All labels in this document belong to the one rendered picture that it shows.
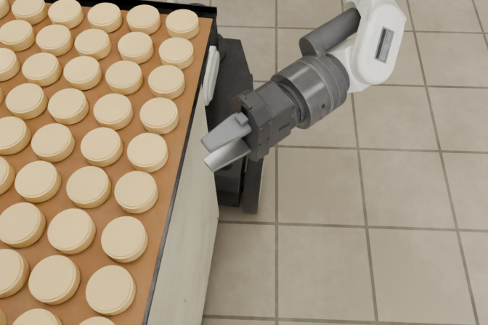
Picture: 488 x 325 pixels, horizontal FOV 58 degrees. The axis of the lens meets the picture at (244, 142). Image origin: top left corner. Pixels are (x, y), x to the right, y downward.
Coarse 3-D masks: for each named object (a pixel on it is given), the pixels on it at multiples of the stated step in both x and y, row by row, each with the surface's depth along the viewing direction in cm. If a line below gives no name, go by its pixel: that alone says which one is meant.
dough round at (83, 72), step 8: (72, 64) 62; (80, 64) 62; (88, 64) 62; (96, 64) 62; (64, 72) 62; (72, 72) 62; (80, 72) 62; (88, 72) 62; (96, 72) 62; (72, 80) 61; (80, 80) 61; (88, 80) 61; (96, 80) 62; (80, 88) 62; (88, 88) 62
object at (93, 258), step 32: (128, 32) 68; (160, 32) 68; (64, 64) 65; (160, 64) 65; (192, 64) 65; (96, 96) 62; (128, 96) 62; (192, 96) 62; (32, 128) 59; (128, 128) 59; (32, 160) 57; (64, 160) 57; (128, 160) 57; (64, 192) 55; (160, 192) 55; (96, 224) 52; (160, 224) 52; (32, 256) 50; (96, 256) 50; (64, 320) 47; (128, 320) 47
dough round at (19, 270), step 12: (0, 252) 49; (12, 252) 49; (0, 264) 48; (12, 264) 48; (24, 264) 49; (0, 276) 47; (12, 276) 47; (24, 276) 48; (0, 288) 47; (12, 288) 47
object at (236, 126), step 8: (240, 112) 55; (224, 120) 55; (232, 120) 55; (240, 120) 54; (216, 128) 55; (224, 128) 55; (232, 128) 55; (240, 128) 55; (248, 128) 55; (208, 136) 54; (216, 136) 54; (224, 136) 54; (232, 136) 54; (240, 136) 55; (208, 144) 54; (216, 144) 54; (224, 144) 54
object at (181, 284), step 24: (192, 144) 78; (192, 168) 81; (192, 192) 84; (192, 216) 87; (216, 216) 131; (168, 240) 67; (192, 240) 90; (168, 264) 69; (192, 264) 94; (168, 288) 71; (192, 288) 98; (168, 312) 73; (192, 312) 102
